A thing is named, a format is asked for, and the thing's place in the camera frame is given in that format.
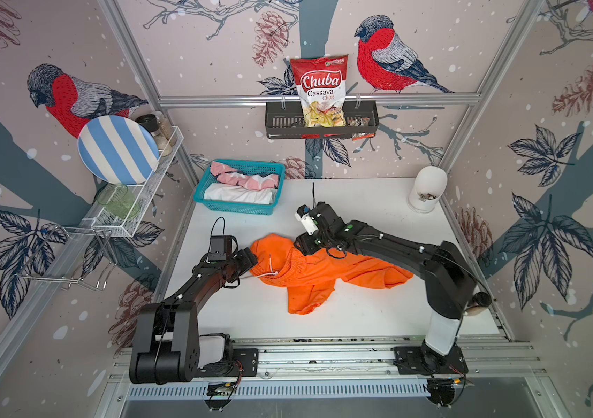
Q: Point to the teal plastic basket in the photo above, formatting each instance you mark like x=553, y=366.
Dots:
x=246, y=167

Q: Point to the blue striped plate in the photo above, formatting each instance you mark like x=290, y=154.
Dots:
x=118, y=150

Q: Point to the red Chuba chips bag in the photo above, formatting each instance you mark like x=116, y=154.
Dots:
x=321, y=87

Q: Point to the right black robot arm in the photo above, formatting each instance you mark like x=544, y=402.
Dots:
x=449, y=285

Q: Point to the white ceramic holder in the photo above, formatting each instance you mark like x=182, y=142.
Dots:
x=428, y=188

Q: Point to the black wall shelf basket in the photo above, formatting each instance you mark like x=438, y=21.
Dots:
x=292, y=121

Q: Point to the aluminium mounting rail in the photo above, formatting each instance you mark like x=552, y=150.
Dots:
x=485, y=355

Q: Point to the clear spice jar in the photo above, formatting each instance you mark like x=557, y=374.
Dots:
x=166, y=130

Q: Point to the pink patterned garment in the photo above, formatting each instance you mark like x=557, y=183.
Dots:
x=227, y=175

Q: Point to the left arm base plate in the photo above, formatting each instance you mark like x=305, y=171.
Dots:
x=243, y=361

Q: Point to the white shorts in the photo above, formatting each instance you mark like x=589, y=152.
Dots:
x=238, y=194

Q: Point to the orange garment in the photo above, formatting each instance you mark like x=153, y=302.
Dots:
x=311, y=279

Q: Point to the green glass cup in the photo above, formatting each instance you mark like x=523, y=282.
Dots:
x=119, y=200

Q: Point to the white wire wall rack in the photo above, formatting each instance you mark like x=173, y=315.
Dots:
x=87, y=255

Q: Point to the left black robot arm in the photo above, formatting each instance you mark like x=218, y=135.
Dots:
x=166, y=344

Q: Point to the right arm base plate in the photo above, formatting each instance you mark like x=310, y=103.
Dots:
x=422, y=361

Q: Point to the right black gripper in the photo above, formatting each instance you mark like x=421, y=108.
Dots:
x=302, y=246

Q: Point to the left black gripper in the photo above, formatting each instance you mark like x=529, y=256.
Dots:
x=247, y=259

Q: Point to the dark lid spice jar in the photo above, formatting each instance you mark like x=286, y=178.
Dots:
x=151, y=124

